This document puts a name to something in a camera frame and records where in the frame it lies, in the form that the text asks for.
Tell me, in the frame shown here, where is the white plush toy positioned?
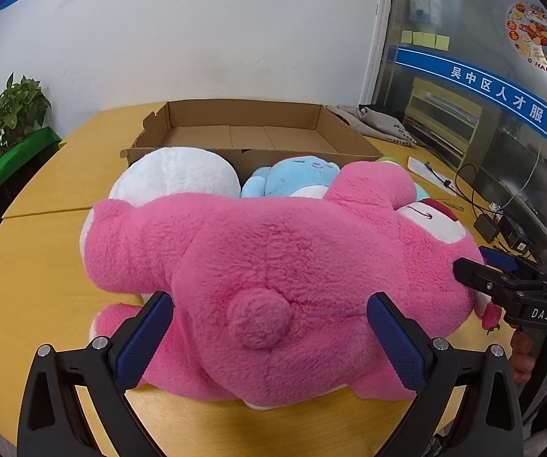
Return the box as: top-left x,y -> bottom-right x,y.
109,147 -> 242,201

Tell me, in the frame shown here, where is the pink plush bear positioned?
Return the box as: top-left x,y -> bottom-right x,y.
80,161 -> 503,412

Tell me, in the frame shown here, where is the cardboard box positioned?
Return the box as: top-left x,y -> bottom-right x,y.
120,100 -> 385,186

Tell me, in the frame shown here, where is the blue plush toy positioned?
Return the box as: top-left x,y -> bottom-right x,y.
240,155 -> 343,199

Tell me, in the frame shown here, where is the beige printed cloth bag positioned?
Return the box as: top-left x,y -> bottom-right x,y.
357,107 -> 419,146

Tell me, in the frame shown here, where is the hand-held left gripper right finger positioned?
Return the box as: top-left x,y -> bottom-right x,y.
366,291 -> 526,457

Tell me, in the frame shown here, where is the green shelf cover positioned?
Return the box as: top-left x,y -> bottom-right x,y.
0,128 -> 62,222

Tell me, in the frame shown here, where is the yellow shelf unit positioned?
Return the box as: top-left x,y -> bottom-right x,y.
404,78 -> 484,167

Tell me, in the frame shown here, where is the person's right hand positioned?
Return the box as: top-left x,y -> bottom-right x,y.
512,329 -> 535,385

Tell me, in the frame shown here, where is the black box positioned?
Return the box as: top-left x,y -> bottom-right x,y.
497,214 -> 532,254

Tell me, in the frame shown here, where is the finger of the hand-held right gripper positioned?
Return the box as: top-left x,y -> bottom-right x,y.
452,257 -> 523,313
480,246 -> 547,283

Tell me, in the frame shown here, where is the festive window sticker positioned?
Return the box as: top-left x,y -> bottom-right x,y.
507,0 -> 547,72

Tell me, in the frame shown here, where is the black power adapter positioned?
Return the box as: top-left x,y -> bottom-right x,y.
474,216 -> 500,243

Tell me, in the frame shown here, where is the grey cloth bag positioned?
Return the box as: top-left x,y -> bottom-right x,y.
326,104 -> 374,139

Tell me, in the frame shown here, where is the large potted green plant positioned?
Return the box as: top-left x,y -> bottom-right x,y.
0,72 -> 51,153

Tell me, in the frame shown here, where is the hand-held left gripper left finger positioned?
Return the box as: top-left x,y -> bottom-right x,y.
16,290 -> 175,457

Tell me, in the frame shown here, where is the black cable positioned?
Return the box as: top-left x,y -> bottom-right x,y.
423,162 -> 498,229

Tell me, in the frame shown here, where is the blue window banner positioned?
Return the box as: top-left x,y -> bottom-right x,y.
395,45 -> 547,153

